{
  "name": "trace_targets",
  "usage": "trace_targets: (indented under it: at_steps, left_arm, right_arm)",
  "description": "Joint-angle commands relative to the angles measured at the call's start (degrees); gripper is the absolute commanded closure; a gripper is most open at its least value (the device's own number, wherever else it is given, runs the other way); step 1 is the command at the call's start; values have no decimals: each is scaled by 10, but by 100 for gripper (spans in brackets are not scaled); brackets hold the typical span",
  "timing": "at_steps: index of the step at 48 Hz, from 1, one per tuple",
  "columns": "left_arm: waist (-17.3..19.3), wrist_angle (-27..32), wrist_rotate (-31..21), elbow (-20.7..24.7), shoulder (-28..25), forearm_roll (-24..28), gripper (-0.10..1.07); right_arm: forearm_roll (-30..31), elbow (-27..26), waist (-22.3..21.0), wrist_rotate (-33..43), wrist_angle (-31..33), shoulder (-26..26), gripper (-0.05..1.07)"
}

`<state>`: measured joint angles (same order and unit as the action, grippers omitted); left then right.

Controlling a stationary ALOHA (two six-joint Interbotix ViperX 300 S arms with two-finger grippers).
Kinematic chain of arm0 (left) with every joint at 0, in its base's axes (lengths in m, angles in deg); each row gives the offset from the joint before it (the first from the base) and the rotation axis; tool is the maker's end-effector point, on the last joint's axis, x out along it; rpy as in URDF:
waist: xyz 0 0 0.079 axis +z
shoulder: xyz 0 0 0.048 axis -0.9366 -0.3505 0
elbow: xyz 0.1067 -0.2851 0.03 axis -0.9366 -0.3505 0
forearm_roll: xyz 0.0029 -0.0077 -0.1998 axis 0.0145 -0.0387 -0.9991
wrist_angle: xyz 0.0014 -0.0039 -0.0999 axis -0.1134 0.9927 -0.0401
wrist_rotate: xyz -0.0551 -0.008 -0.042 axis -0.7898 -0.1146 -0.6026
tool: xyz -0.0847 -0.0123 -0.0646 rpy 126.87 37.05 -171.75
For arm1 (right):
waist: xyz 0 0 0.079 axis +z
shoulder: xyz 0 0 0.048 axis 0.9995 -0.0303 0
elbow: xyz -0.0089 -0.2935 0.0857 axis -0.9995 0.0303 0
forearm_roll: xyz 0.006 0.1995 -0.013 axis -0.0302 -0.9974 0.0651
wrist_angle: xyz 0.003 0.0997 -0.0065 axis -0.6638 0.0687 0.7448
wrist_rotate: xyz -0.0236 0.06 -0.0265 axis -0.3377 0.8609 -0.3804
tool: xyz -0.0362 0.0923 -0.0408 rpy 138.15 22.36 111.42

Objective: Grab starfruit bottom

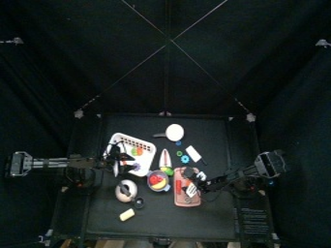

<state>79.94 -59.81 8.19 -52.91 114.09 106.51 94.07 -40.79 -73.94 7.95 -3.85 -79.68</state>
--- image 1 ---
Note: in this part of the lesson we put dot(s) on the small black round cup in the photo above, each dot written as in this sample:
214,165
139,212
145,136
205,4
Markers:
139,202

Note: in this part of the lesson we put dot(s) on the orange and green toy fruit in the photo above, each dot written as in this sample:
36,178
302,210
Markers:
136,151

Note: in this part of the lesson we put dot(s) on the small blue toy gear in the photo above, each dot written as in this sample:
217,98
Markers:
178,143

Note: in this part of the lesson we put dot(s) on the small purple toy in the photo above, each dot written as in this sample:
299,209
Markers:
136,166

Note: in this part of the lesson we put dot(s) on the grey frame corner bracket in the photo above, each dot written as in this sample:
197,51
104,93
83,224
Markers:
78,113
322,43
16,41
251,117
165,113

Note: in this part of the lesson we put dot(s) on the red toy piece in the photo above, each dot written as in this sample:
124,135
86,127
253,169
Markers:
178,187

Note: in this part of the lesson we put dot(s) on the white plastic slotted basket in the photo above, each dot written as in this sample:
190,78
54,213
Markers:
145,156

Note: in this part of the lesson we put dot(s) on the pink cutting board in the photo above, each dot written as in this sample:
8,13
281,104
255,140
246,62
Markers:
181,197

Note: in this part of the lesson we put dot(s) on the pale yellow toy block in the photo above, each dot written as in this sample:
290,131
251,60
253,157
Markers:
127,214

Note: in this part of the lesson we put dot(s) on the small round grey toy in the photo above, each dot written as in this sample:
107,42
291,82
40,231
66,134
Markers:
189,200

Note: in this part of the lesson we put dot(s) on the white striped toy piece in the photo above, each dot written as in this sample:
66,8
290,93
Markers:
191,191

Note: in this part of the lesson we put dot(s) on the green yellow toy starfruit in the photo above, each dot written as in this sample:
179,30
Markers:
169,171

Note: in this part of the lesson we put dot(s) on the white printed label sheet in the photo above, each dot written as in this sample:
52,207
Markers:
254,221

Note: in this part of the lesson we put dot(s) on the white and red toy radish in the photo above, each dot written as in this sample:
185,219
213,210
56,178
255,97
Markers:
165,158

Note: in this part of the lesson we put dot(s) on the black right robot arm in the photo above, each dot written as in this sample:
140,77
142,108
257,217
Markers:
254,169

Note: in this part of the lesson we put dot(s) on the red toy fruit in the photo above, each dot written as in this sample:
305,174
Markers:
155,179

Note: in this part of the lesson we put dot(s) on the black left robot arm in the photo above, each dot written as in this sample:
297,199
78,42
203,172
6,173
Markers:
51,163

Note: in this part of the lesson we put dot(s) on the large blue toy gear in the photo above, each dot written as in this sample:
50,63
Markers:
186,159

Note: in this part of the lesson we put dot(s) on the yellow toy banana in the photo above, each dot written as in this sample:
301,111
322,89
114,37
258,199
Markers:
161,185

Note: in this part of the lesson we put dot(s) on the grey blue bowl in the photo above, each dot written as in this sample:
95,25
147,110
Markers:
151,185

